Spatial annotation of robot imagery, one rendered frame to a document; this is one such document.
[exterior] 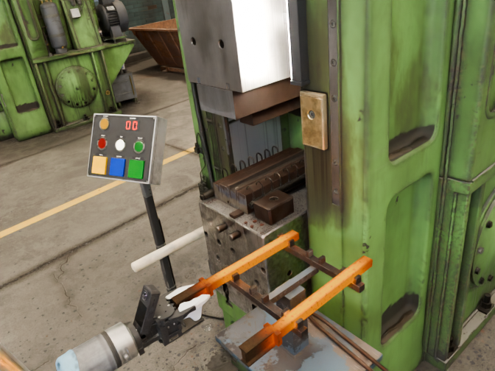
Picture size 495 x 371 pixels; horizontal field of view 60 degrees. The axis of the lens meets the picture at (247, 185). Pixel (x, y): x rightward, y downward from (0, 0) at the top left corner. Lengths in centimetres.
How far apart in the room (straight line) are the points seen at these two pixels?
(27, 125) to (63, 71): 84
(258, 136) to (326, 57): 68
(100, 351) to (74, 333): 164
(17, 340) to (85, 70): 417
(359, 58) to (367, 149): 25
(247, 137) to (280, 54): 49
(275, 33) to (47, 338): 206
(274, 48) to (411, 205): 76
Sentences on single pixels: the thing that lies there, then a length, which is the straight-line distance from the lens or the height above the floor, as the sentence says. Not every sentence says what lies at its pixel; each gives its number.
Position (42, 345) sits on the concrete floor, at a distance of 273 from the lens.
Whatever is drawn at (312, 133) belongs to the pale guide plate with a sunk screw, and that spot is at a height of 123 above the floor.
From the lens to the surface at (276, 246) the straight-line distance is 126.
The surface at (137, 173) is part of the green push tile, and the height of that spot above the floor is 100.
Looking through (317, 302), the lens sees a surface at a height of 98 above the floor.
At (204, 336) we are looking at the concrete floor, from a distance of 241.
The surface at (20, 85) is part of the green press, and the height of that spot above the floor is 67.
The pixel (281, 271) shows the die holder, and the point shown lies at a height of 73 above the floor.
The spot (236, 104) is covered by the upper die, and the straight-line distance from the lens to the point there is 139.
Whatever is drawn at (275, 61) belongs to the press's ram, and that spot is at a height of 143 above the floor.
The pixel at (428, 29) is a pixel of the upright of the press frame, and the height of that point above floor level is 147.
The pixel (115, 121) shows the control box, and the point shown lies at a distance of 195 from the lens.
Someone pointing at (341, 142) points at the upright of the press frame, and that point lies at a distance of 130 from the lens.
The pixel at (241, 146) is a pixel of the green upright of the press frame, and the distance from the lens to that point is 179.
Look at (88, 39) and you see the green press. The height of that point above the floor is 105.
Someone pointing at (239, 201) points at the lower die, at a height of 95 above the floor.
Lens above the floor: 171
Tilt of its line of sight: 27 degrees down
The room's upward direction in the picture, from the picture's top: 7 degrees counter-clockwise
